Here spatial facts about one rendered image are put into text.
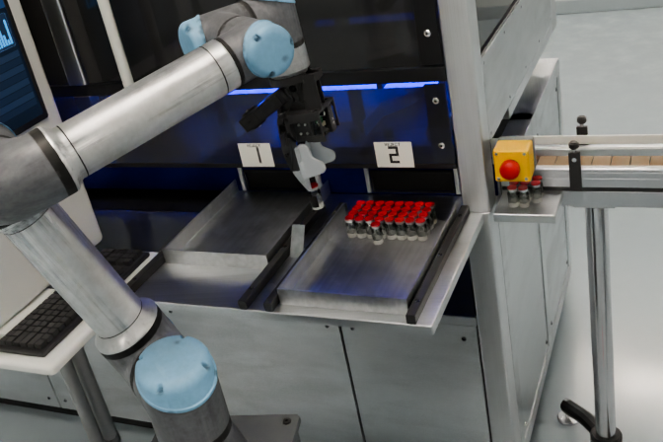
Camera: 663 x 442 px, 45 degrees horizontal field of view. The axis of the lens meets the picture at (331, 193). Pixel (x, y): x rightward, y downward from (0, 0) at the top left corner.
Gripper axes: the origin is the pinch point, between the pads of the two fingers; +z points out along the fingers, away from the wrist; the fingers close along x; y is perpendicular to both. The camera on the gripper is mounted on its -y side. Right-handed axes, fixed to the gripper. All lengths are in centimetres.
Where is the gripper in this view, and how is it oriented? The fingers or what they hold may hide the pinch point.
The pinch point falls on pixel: (307, 181)
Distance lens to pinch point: 141.3
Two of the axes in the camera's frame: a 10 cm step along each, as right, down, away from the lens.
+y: 9.1, -0.5, -4.2
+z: 2.3, 8.8, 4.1
